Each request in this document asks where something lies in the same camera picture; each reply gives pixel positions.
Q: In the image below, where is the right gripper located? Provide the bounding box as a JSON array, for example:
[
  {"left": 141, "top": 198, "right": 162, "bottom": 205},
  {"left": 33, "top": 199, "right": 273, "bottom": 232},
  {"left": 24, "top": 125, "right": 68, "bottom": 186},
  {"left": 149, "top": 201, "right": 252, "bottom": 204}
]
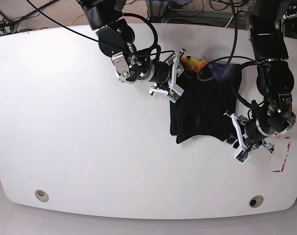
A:
[{"left": 152, "top": 61, "right": 170, "bottom": 83}]

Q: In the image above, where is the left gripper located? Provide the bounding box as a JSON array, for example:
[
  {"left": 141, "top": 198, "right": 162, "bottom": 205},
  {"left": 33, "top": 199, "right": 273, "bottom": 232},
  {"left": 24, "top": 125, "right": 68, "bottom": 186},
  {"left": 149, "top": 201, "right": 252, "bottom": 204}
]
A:
[{"left": 226, "top": 119, "right": 263, "bottom": 148}]

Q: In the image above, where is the black T-shirt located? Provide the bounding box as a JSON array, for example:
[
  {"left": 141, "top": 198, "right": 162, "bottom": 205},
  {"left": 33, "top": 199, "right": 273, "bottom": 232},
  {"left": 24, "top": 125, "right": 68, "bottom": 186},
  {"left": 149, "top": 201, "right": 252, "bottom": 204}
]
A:
[{"left": 170, "top": 56, "right": 242, "bottom": 144}]

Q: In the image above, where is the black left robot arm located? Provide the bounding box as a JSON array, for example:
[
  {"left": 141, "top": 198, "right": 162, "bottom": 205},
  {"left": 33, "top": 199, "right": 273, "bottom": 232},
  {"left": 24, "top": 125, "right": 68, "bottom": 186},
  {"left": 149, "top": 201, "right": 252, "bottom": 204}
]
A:
[{"left": 233, "top": 0, "right": 296, "bottom": 150}]

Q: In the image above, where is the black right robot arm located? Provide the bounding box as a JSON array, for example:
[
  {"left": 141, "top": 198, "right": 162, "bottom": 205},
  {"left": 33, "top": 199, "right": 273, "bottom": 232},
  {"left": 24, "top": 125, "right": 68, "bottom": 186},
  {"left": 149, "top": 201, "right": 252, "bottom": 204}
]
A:
[{"left": 78, "top": 0, "right": 171, "bottom": 85}]

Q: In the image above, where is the red tape rectangle marking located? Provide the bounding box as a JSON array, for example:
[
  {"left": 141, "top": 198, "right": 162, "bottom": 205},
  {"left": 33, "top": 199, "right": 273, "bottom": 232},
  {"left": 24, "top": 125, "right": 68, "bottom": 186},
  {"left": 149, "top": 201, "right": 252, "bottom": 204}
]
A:
[{"left": 270, "top": 136, "right": 292, "bottom": 173}]

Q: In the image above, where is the white power strip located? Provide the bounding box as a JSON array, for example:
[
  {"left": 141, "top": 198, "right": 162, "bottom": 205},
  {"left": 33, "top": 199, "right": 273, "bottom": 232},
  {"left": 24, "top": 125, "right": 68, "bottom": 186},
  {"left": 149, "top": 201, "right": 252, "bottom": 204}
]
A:
[{"left": 283, "top": 7, "right": 297, "bottom": 19}]

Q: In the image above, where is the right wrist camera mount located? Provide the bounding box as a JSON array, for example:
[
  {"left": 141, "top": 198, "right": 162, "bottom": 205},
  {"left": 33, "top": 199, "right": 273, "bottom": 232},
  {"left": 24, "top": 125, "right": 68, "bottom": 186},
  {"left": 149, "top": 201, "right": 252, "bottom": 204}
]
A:
[{"left": 148, "top": 48, "right": 186, "bottom": 103}]

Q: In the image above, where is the right table cable grommet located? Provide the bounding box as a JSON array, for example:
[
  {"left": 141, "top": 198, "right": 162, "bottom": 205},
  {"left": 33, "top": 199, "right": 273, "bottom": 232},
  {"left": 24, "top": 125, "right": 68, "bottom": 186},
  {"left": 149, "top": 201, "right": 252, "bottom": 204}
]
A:
[{"left": 249, "top": 195, "right": 264, "bottom": 208}]

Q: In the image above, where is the table cable grommet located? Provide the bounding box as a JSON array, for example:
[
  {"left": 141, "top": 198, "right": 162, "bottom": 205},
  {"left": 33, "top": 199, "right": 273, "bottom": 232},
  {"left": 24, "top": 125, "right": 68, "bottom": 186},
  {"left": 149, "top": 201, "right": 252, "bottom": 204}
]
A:
[
  {"left": 249, "top": 195, "right": 264, "bottom": 208},
  {"left": 35, "top": 190, "right": 49, "bottom": 203}
]

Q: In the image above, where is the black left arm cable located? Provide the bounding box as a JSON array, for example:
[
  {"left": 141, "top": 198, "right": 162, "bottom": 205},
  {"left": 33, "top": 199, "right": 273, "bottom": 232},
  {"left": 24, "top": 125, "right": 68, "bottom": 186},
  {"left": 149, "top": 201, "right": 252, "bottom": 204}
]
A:
[{"left": 196, "top": 0, "right": 264, "bottom": 108}]

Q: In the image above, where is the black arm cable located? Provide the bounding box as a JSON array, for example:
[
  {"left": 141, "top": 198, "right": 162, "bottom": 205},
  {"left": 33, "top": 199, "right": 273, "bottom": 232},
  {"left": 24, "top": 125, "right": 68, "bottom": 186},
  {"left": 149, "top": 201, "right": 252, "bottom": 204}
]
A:
[
  {"left": 25, "top": 0, "right": 176, "bottom": 62},
  {"left": 196, "top": 0, "right": 264, "bottom": 108}
]

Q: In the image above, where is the yellow floor cable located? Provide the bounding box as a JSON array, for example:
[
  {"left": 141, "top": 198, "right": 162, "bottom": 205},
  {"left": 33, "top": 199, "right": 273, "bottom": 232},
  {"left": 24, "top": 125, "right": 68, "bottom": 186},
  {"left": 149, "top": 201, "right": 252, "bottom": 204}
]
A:
[{"left": 70, "top": 14, "right": 85, "bottom": 26}]

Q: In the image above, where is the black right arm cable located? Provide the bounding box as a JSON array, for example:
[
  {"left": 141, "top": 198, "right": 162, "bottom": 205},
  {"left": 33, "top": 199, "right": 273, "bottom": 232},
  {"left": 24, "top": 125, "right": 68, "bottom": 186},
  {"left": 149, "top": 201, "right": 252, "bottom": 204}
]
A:
[{"left": 25, "top": 0, "right": 176, "bottom": 62}]

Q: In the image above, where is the left table cable grommet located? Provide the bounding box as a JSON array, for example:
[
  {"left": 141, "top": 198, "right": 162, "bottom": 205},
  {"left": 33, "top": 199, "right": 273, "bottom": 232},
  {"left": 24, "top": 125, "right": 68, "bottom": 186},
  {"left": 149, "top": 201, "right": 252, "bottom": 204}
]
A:
[{"left": 35, "top": 190, "right": 49, "bottom": 203}]

